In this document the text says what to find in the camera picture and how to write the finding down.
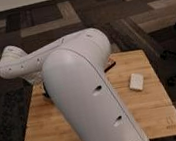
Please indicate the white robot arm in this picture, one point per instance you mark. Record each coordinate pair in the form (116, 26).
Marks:
(72, 69)

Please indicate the white rectangular sponge block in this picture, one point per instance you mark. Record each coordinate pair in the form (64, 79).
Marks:
(136, 82)

